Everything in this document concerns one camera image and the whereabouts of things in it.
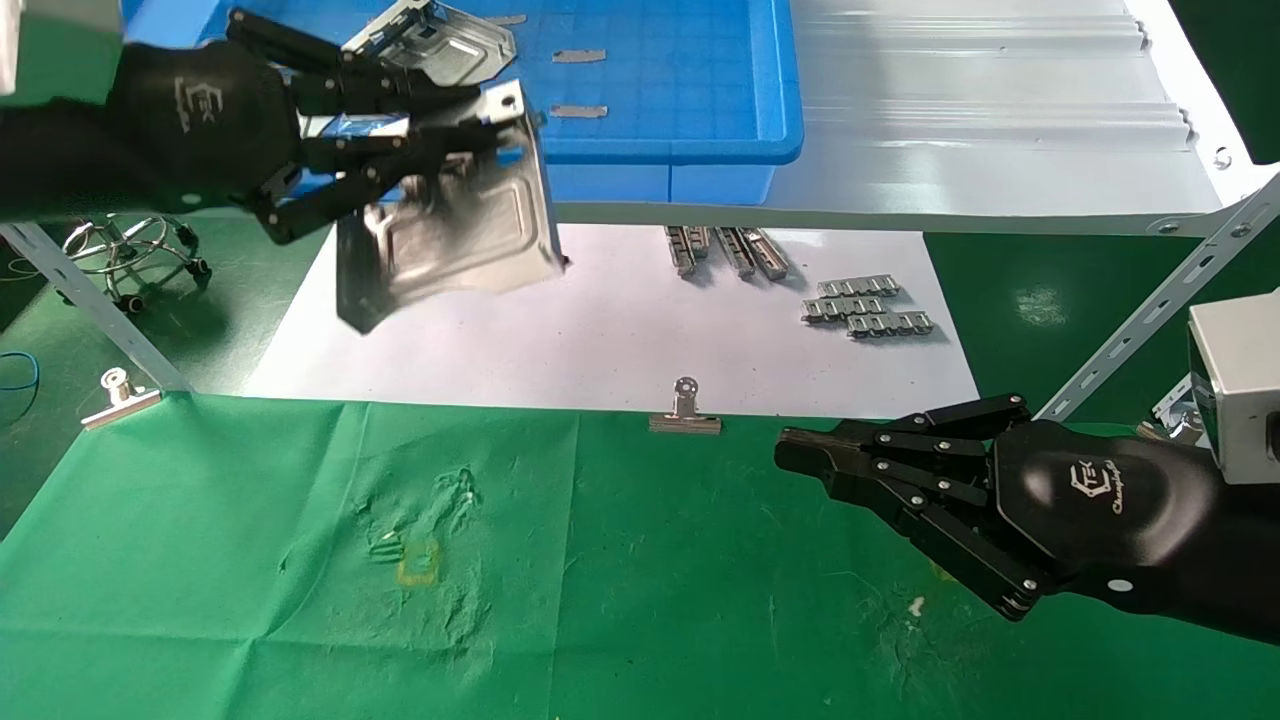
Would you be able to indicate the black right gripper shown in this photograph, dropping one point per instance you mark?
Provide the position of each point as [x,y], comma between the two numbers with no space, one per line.
[1130,520]

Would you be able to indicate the grey flat strip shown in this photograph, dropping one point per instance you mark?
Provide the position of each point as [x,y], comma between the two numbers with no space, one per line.
[580,55]
[578,111]
[507,19]

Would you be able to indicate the silver metal rail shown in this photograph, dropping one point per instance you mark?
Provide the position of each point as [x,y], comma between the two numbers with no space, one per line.
[702,240]
[735,255]
[768,258]
[682,255]

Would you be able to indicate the large stamped metal plate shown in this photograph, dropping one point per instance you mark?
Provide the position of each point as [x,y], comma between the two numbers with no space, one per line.
[460,240]
[460,50]

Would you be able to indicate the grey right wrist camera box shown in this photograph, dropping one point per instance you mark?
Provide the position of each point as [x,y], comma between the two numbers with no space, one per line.
[1240,390]

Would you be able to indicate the blue plastic bin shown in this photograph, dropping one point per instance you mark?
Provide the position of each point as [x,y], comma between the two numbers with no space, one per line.
[690,100]

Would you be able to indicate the large green tablecloth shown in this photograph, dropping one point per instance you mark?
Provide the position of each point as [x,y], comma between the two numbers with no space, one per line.
[650,600]

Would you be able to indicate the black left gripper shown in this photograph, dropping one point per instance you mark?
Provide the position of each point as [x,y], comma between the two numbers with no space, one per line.
[160,140]

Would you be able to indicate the chrome stool base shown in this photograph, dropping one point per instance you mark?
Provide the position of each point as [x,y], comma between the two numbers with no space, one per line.
[128,302]

